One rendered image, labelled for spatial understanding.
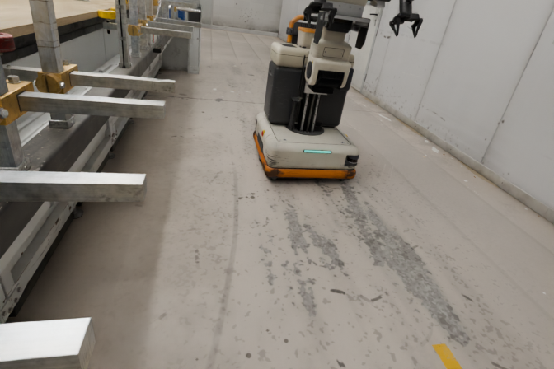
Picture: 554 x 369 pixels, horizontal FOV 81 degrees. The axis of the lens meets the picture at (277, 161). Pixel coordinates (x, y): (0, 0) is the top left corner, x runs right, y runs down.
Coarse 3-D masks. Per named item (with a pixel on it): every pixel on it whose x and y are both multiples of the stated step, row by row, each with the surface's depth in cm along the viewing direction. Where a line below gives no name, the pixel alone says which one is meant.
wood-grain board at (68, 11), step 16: (0, 0) 145; (16, 0) 154; (64, 0) 189; (96, 0) 222; (112, 0) 243; (0, 16) 104; (16, 16) 109; (64, 16) 125; (80, 16) 140; (96, 16) 161; (16, 32) 93; (32, 32) 102
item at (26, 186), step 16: (0, 176) 42; (16, 176) 42; (32, 176) 43; (48, 176) 43; (64, 176) 44; (80, 176) 44; (96, 176) 45; (112, 176) 46; (128, 176) 46; (144, 176) 47; (0, 192) 42; (16, 192) 42; (32, 192) 42; (48, 192) 43; (64, 192) 43; (80, 192) 44; (96, 192) 44; (112, 192) 45; (128, 192) 45; (144, 192) 47
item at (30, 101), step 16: (32, 96) 60; (48, 96) 61; (64, 96) 62; (80, 96) 63; (96, 96) 64; (48, 112) 62; (64, 112) 62; (80, 112) 63; (96, 112) 63; (112, 112) 64; (128, 112) 64; (144, 112) 65; (160, 112) 66
